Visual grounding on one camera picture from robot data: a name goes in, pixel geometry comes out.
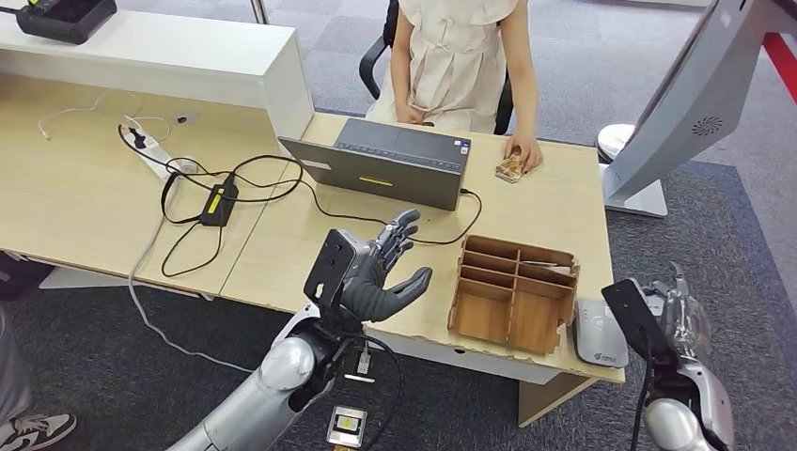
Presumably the person's left hand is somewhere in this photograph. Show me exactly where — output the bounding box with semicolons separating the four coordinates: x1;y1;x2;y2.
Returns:
504;133;545;174

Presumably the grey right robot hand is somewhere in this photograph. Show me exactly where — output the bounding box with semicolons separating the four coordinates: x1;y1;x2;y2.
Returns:
644;261;714;368

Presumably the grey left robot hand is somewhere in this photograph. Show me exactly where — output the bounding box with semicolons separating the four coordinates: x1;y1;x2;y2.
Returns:
338;209;434;323

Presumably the person's right hand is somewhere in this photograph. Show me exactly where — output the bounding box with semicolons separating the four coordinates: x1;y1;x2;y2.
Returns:
395;104;432;128

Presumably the white room key card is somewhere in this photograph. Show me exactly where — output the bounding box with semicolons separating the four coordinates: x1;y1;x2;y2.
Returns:
519;259;574;277

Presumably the person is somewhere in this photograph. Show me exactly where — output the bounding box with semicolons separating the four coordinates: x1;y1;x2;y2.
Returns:
366;0;545;174

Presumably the white card reader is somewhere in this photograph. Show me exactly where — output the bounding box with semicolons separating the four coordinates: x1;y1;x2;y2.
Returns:
572;297;630;369

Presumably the grey laptop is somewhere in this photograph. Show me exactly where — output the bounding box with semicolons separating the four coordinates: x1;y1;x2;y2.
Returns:
278;117;473;213

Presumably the black office chair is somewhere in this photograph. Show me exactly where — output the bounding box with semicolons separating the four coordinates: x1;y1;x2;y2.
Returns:
359;0;516;137

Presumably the white round bin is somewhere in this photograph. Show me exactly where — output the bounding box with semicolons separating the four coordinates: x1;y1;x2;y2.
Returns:
595;123;636;164

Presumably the wooden divided organizer box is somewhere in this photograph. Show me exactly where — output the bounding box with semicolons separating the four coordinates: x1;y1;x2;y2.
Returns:
447;234;580;356

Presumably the small silver device yellow label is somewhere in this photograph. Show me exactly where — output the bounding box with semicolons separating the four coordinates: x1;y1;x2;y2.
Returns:
326;405;368;451

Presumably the black power adapter yellow label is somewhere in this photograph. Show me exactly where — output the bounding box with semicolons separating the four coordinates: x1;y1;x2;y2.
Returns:
198;181;241;227

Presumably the white power strip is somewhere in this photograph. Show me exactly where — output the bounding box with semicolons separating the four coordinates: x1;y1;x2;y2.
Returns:
119;123;199;181

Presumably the white counter shelf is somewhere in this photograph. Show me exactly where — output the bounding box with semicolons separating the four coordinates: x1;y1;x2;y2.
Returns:
0;0;316;141

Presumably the black desktop device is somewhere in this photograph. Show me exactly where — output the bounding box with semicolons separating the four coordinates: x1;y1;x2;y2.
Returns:
0;0;118;46

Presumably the grey white sneaker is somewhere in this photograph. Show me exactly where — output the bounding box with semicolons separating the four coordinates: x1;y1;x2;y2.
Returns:
0;413;78;451

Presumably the bystander's grey trouser leg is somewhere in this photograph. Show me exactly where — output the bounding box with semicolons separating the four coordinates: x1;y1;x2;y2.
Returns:
0;304;34;428

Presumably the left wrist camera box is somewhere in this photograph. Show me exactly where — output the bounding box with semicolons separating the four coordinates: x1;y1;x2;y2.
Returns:
303;228;375;309

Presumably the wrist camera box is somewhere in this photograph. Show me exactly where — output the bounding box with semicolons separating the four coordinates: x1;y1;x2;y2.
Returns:
601;278;674;368
303;228;375;309

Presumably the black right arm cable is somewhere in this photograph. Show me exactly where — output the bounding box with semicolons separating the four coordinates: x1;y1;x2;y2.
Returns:
630;330;655;451

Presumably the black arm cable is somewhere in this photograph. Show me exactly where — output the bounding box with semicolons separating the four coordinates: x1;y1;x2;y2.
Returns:
336;330;406;451
630;330;655;451

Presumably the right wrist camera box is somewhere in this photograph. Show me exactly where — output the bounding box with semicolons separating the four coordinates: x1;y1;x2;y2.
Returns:
601;278;674;368

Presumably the thin black laptop charging cable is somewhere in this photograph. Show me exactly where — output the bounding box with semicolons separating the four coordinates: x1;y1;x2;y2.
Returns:
205;154;484;246

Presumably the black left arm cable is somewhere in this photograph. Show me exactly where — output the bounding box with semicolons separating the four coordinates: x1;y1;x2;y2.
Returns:
336;330;406;451

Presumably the grey power strip cable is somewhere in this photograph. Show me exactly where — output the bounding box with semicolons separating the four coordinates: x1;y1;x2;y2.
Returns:
127;177;254;373

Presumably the thin white cable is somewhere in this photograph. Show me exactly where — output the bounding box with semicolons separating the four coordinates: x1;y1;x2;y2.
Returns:
37;93;172;143

